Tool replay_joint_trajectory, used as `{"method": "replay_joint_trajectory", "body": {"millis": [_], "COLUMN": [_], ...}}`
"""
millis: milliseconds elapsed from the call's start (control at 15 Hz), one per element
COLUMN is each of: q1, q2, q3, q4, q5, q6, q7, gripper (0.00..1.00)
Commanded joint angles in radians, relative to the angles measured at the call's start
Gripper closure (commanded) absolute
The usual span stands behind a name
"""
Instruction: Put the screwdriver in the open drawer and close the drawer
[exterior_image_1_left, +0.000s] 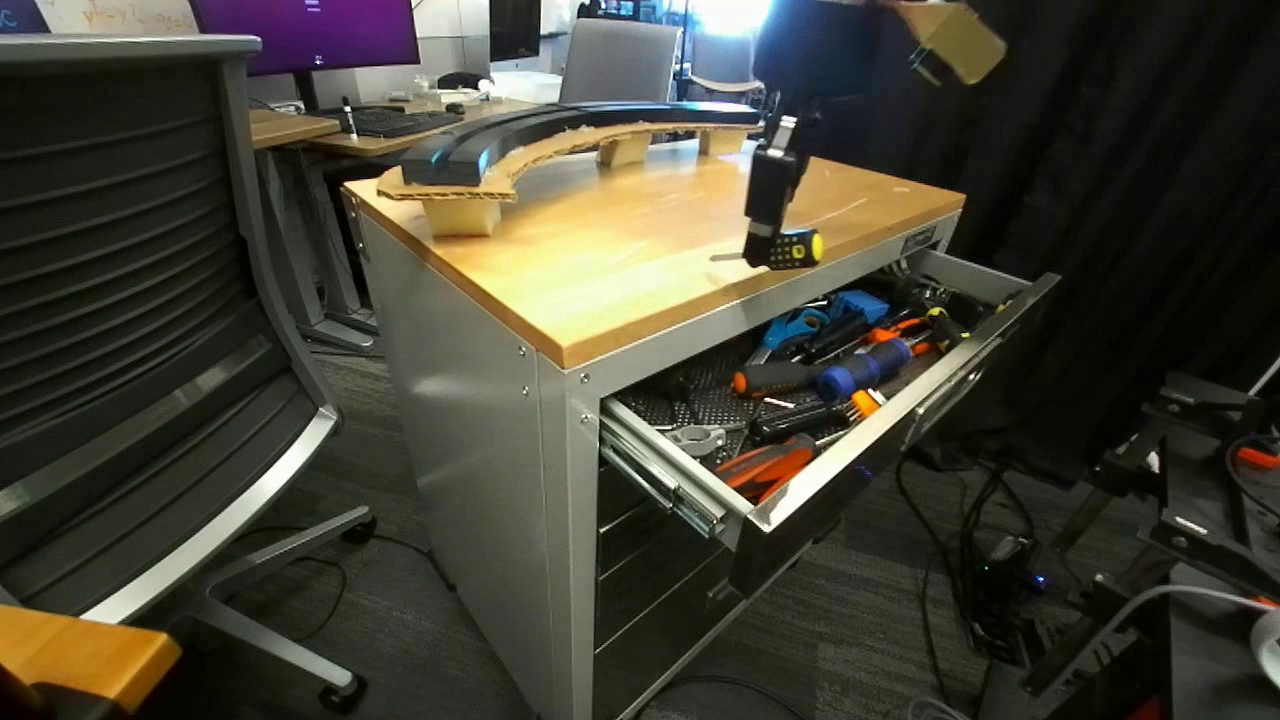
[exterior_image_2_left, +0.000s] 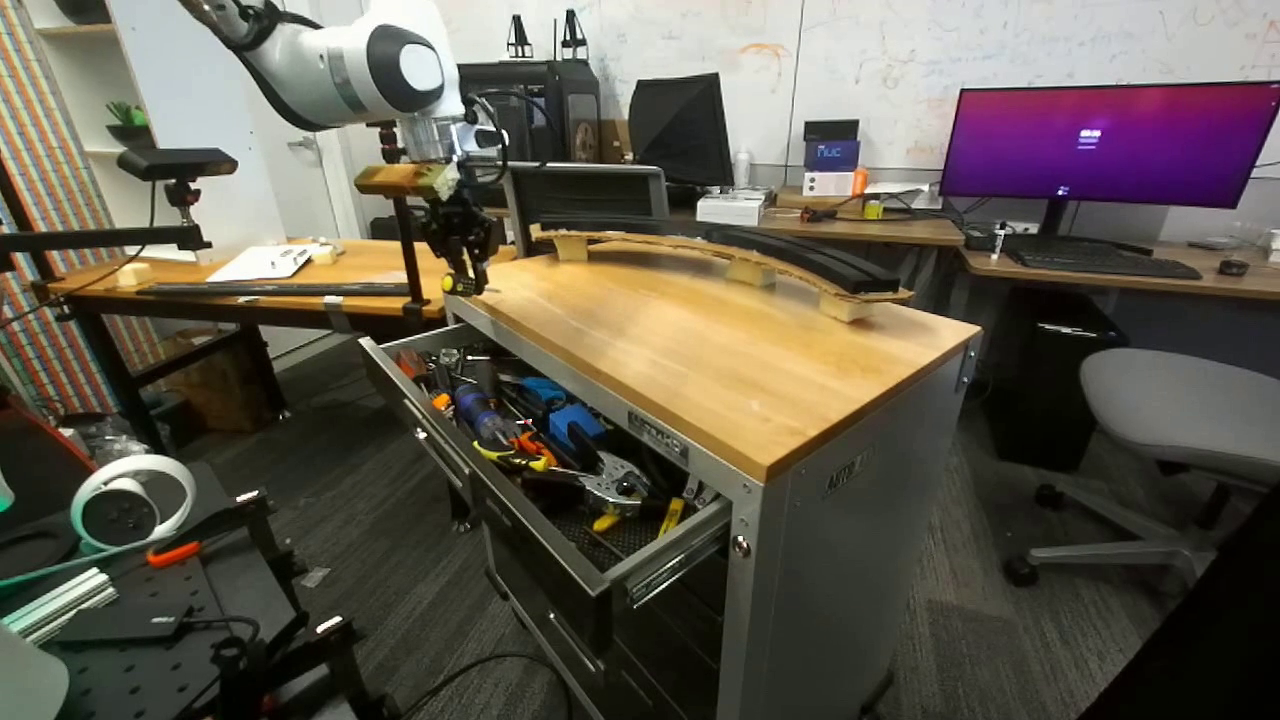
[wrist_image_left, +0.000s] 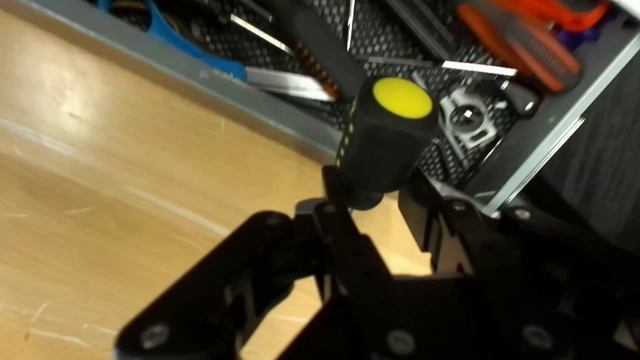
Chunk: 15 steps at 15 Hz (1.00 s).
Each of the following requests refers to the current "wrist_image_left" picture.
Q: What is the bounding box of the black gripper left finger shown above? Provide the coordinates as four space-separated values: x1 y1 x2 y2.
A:
116 167 390 360

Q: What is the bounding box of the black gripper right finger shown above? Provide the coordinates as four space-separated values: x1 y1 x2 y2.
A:
398 171 575 360

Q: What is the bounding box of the black screwdriver with yellow cap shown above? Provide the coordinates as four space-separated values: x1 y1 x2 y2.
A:
333 74 439 213

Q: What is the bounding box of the orange handled screwdriver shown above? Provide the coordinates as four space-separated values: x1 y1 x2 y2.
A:
454 0 584 96

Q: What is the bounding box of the thin silver metal rod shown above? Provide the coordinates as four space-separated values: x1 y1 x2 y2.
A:
439 58 519 81

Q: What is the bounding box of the black grip screwdriver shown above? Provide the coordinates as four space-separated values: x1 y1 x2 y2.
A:
265 0 370 105

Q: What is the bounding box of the grey metal tool drawer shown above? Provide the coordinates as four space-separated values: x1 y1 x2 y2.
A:
12 0 640 219

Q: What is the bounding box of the silver metal bracket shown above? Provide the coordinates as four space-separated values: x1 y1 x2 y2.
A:
436 84 504 165

